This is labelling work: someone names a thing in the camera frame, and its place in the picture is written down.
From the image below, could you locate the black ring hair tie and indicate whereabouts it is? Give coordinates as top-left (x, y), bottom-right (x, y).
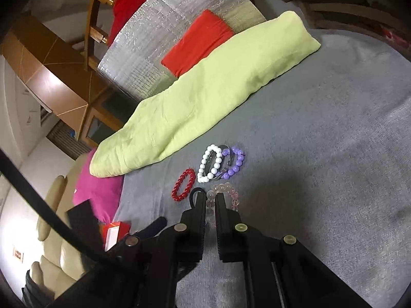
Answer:
top-left (189, 186), bottom-right (206, 209)

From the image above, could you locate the red small pillow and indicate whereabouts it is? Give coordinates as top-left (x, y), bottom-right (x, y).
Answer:
top-left (161, 9), bottom-right (234, 78)

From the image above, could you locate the silver foil insulation sheet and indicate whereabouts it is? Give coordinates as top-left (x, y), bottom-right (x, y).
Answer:
top-left (98, 0), bottom-right (266, 102)

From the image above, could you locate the red bead bracelet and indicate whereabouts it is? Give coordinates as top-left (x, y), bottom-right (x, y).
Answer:
top-left (171, 167), bottom-right (197, 203)

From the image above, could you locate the wooden cabinet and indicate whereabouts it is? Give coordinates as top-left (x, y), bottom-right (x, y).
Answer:
top-left (1, 14), bottom-right (137, 147)

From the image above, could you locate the light green folded blanket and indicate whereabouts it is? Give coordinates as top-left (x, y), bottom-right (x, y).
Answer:
top-left (89, 11), bottom-right (320, 178)

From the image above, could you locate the red jewelry box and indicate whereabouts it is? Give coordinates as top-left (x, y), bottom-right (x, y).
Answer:
top-left (100, 221), bottom-right (131, 252)

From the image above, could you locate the white pink bead bracelet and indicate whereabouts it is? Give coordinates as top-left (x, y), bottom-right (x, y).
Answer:
top-left (205, 181), bottom-right (241, 228)

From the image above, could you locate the beige sofa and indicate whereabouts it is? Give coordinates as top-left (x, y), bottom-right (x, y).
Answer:
top-left (22, 153), bottom-right (97, 299)

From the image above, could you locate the purple bead bracelet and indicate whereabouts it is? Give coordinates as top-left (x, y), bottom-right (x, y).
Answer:
top-left (219, 147), bottom-right (246, 180)

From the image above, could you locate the magenta pink pillow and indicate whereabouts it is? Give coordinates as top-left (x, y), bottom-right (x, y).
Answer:
top-left (72, 148), bottom-right (124, 224)

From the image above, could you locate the black cable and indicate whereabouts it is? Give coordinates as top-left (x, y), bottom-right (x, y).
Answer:
top-left (0, 148), bottom-right (110, 264)

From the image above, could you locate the thin silver bangle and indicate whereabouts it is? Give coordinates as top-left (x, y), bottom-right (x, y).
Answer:
top-left (203, 144), bottom-right (233, 180)

